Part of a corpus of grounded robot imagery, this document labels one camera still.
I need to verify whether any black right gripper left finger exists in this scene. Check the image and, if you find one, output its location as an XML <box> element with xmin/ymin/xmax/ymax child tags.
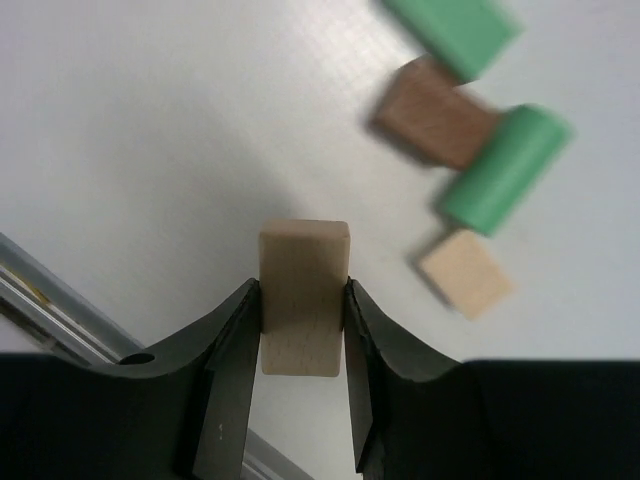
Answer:
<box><xmin>1</xmin><ymin>279</ymin><xmax>261</xmax><ymax>479</ymax></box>

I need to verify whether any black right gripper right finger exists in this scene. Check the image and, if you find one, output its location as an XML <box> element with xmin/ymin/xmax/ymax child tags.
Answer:
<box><xmin>343</xmin><ymin>280</ymin><xmax>639</xmax><ymax>479</ymax></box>

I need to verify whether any small light wood block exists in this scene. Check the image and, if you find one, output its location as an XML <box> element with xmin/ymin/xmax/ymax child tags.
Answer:
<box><xmin>408</xmin><ymin>228</ymin><xmax>515</xmax><ymax>321</ymax></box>

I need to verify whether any green wooden cylinder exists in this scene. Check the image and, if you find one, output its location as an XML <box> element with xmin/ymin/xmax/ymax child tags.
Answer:
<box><xmin>438</xmin><ymin>104</ymin><xmax>572</xmax><ymax>237</ymax></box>

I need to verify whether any brown wooden block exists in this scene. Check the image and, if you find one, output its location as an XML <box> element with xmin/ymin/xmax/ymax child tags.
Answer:
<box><xmin>369</xmin><ymin>55</ymin><xmax>502</xmax><ymax>171</ymax></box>

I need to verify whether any green rectangular block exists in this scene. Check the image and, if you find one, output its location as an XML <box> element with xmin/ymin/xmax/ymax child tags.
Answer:
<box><xmin>383</xmin><ymin>0</ymin><xmax>521</xmax><ymax>82</ymax></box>

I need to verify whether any aluminium table edge rail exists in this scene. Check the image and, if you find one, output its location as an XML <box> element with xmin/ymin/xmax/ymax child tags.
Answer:
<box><xmin>1</xmin><ymin>238</ymin><xmax>304</xmax><ymax>479</ymax></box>

